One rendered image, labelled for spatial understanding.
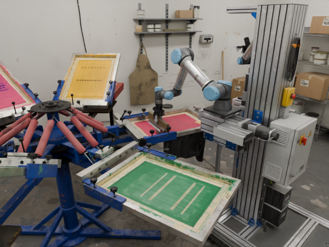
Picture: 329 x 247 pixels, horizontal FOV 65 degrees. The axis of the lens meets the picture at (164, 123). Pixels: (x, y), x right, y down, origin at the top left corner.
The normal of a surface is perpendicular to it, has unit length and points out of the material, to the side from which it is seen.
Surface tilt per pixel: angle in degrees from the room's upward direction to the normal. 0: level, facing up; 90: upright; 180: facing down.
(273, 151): 90
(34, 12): 90
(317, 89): 90
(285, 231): 0
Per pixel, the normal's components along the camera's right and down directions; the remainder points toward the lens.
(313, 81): -0.91, 0.12
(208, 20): 0.46, 0.33
